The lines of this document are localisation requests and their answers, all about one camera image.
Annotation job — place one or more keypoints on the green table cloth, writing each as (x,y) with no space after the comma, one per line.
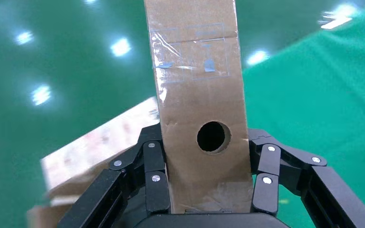
(311,94)

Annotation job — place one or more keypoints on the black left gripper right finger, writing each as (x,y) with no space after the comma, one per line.
(321,188)

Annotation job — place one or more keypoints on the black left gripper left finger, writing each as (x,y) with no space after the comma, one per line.
(119,188)

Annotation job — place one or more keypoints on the large open cardboard carton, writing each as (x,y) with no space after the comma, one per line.
(100,144)

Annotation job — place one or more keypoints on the small cardboard box with hole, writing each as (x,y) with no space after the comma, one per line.
(198,100)

